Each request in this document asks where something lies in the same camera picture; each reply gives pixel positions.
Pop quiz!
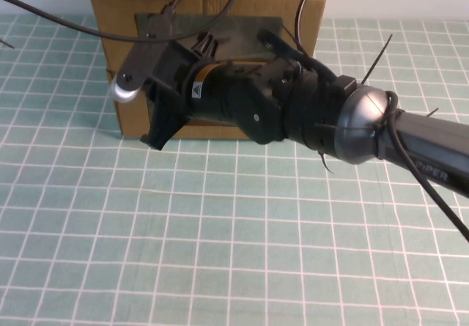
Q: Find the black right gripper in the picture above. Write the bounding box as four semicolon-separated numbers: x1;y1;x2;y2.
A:
140;60;294;152

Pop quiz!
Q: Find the cardboard drawer with window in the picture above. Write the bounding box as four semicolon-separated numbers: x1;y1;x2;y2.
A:
105;67;254;141
87;0;330;85

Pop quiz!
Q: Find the green checked tablecloth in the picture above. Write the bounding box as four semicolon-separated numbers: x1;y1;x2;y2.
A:
0;13;469;326

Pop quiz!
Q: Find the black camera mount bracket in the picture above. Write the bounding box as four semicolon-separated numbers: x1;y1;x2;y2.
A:
144;32;223;102

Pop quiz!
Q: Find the grey wrist camera bar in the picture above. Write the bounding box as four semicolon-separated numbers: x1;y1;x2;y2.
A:
108;9;177;104

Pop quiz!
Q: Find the thin black cable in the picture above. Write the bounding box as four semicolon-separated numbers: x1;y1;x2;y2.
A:
0;0;243;43

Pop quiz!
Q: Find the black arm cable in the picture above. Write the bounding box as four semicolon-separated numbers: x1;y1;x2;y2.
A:
258;0;469;241

